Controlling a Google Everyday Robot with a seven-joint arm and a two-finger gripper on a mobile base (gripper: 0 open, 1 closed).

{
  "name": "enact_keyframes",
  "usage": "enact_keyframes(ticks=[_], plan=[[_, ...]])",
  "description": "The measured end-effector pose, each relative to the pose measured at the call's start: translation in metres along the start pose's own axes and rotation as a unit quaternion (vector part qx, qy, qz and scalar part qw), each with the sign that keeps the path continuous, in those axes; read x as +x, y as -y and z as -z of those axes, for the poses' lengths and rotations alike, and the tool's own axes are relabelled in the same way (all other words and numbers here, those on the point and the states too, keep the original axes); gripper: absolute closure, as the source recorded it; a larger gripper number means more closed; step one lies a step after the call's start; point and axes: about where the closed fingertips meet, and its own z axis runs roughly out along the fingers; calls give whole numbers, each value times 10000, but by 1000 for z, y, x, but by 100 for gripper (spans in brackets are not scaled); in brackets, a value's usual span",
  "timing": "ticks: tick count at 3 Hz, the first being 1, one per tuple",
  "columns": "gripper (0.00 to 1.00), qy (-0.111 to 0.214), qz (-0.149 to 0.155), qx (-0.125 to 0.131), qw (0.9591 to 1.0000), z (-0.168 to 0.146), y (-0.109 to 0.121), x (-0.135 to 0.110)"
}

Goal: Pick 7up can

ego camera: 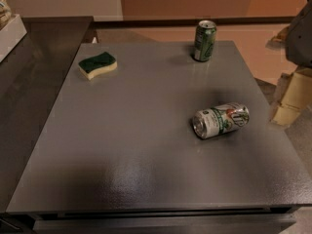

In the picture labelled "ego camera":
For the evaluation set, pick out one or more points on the silver 7up can lying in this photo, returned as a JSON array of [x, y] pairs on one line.
[[220, 120]]

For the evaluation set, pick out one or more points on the green upright soda can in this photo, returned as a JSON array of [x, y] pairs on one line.
[[204, 40]]

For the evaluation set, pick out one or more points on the green and yellow sponge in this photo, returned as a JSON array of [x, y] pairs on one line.
[[97, 65]]

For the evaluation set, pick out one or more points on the white box on counter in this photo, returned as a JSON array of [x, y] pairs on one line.
[[10, 35]]

